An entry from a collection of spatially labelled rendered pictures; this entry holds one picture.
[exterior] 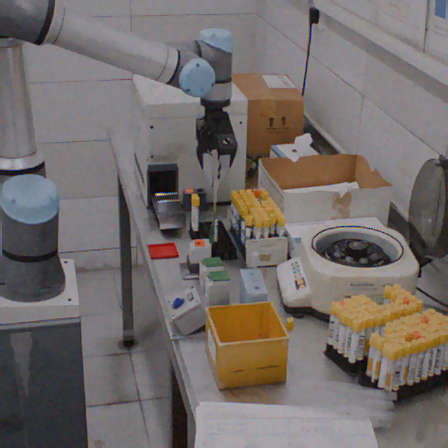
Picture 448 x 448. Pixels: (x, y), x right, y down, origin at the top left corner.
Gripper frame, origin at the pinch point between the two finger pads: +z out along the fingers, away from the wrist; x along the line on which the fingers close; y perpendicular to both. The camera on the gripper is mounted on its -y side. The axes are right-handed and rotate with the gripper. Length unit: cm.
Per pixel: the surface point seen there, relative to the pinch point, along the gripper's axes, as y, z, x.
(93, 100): 158, 26, 17
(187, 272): -13.1, 16.3, 9.1
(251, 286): -36.7, 7.7, 0.5
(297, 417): -68, 16, 0
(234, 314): -43.3, 9.8, 5.6
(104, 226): 158, 84, 14
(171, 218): 9.6, 13.0, 9.0
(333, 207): -2.5, 7.6, -29.3
